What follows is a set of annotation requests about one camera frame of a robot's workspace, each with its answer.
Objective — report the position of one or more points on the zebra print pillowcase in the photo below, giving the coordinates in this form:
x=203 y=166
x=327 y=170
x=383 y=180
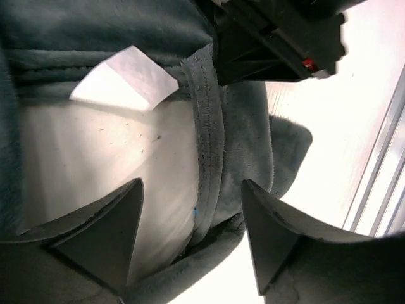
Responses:
x=49 y=47

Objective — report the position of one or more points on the aluminium right side rail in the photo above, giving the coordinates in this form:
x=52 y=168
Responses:
x=377 y=208

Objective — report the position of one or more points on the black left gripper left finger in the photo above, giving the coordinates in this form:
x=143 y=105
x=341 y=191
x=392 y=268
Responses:
x=82 y=257

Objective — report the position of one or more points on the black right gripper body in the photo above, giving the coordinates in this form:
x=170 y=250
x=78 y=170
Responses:
x=282 y=41

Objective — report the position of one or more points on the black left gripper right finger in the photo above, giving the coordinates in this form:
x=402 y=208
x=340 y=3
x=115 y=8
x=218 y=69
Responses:
x=299 y=259

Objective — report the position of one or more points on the white pillow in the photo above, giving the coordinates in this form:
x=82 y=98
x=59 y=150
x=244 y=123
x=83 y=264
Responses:
x=116 y=125

